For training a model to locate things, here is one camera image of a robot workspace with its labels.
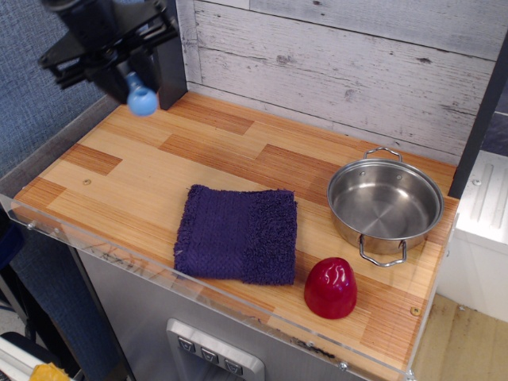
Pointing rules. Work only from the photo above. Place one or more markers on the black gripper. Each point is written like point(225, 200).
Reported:
point(101, 35)

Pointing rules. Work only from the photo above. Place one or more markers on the blue and grey spoon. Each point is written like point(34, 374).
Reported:
point(141, 101)

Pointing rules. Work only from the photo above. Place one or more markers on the stainless steel pot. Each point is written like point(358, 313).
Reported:
point(384, 206)

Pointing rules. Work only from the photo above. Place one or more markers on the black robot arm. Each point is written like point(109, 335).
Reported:
point(110, 44)

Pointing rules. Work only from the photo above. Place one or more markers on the purple towel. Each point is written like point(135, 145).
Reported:
point(244, 235)

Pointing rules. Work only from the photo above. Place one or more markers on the stainless steel cabinet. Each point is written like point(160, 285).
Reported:
point(139, 296)

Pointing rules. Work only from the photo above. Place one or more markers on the clear acrylic guard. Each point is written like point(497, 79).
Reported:
point(112, 188)

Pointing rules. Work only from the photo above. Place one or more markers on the silver control panel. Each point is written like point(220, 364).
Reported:
point(200, 356)

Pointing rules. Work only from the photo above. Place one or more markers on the red plastic pepper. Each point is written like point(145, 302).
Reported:
point(331, 290)

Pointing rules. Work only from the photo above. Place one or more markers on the white side cabinet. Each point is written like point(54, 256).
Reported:
point(474, 270)

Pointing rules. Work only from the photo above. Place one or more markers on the dark left post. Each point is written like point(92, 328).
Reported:
point(169, 63)

